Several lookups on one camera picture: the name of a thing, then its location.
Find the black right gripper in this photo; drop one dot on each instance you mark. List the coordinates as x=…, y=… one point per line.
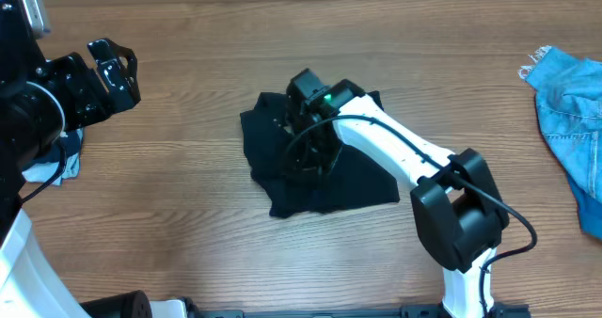
x=309, y=150

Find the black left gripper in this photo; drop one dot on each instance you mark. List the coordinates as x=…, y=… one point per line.
x=99, y=84

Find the black t-shirt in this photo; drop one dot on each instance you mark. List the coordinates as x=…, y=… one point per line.
x=356, y=181

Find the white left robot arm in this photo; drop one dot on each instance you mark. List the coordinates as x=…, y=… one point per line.
x=40, y=100

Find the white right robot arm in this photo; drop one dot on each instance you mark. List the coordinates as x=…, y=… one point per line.
x=454, y=198

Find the folded navy garment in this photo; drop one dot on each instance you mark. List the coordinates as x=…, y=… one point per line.
x=71, y=143

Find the blue denim jeans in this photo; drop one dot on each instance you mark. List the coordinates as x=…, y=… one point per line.
x=568, y=107

